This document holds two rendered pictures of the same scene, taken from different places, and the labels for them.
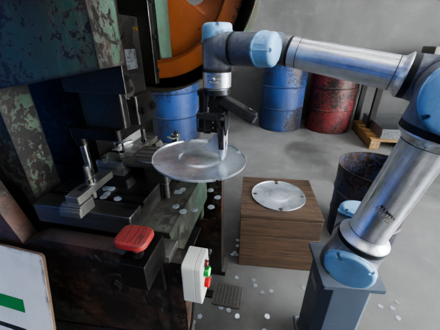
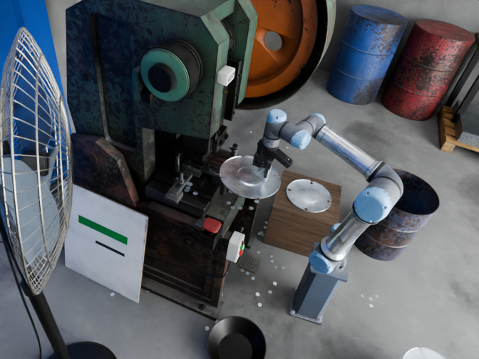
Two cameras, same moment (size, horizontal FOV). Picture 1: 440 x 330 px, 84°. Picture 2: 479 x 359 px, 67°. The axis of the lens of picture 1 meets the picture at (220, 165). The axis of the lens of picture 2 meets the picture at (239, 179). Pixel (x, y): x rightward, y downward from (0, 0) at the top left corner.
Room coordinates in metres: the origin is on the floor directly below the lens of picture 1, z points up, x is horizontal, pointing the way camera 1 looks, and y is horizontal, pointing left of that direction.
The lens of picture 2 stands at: (-0.60, 0.05, 1.89)
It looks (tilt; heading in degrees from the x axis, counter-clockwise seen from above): 41 degrees down; 3
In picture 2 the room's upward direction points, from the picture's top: 10 degrees clockwise
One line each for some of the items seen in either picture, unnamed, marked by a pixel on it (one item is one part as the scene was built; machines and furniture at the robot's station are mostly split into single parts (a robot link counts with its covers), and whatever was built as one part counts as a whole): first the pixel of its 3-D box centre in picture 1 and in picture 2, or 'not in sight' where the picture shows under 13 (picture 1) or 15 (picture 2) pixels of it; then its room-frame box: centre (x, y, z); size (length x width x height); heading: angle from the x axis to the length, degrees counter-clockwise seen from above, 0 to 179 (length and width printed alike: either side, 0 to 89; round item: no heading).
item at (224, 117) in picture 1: (214, 110); (266, 154); (0.69, 0.02, 0.94); 0.09 x 0.08 x 0.12; 78
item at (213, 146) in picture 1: (215, 147); (261, 174); (0.67, 0.01, 0.83); 0.06 x 0.03 x 0.09; 78
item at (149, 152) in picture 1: (171, 173); (229, 179); (0.72, 0.16, 0.72); 0.25 x 0.14 x 0.14; 78
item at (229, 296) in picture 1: (175, 288); (212, 249); (0.72, 0.20, 0.14); 0.59 x 0.10 x 0.05; 78
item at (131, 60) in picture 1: (117, 69); (209, 115); (0.74, 0.29, 1.04); 0.17 x 0.15 x 0.30; 78
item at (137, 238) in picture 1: (136, 248); (211, 229); (0.38, 0.17, 0.72); 0.07 x 0.06 x 0.08; 78
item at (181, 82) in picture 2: not in sight; (204, 45); (0.75, 0.33, 1.33); 0.66 x 0.18 x 0.18; 168
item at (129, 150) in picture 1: (123, 158); (197, 162); (0.75, 0.33, 0.76); 0.15 x 0.09 x 0.05; 168
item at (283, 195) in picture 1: (278, 194); (308, 195); (1.14, -0.32, 0.35); 0.29 x 0.29 x 0.01
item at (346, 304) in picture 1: (330, 306); (317, 284); (0.58, -0.41, 0.23); 0.19 x 0.19 x 0.45; 85
